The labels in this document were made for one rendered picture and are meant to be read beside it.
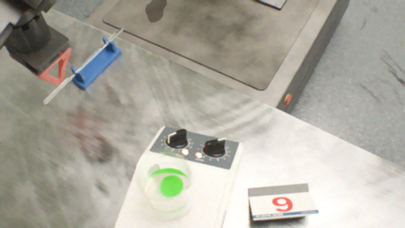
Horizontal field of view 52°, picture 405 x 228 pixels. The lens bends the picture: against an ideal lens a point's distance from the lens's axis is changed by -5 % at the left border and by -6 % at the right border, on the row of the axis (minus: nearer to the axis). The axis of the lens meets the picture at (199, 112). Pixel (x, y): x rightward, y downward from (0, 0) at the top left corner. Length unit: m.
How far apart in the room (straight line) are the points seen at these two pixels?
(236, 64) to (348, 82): 0.61
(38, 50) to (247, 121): 0.34
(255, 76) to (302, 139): 0.56
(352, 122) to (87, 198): 1.15
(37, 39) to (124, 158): 0.22
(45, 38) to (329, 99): 1.22
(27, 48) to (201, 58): 0.72
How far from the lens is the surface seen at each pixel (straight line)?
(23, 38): 0.63
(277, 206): 0.62
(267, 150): 0.68
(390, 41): 1.92
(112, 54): 0.80
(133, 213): 0.56
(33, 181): 0.72
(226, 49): 1.29
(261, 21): 1.37
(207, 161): 0.60
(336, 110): 1.65
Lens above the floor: 1.36
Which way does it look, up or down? 58 degrees down
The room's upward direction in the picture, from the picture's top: 6 degrees counter-clockwise
